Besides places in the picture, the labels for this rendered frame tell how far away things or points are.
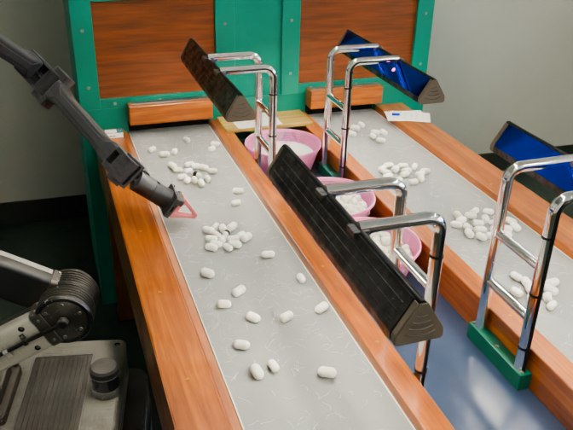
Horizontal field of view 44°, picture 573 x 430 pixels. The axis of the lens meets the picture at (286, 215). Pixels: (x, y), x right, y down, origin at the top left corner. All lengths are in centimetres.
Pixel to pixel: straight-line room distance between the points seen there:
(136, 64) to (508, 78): 230
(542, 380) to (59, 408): 110
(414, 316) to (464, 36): 304
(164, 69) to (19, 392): 125
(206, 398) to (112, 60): 150
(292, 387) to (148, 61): 150
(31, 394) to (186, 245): 53
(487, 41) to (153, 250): 266
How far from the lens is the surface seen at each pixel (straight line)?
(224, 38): 262
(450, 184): 230
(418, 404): 138
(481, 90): 413
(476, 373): 162
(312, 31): 273
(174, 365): 144
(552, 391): 156
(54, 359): 198
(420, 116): 280
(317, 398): 140
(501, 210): 153
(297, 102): 277
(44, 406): 185
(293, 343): 153
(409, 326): 104
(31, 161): 360
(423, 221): 124
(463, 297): 176
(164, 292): 166
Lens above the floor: 168
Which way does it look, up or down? 27 degrees down
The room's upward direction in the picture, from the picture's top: 1 degrees clockwise
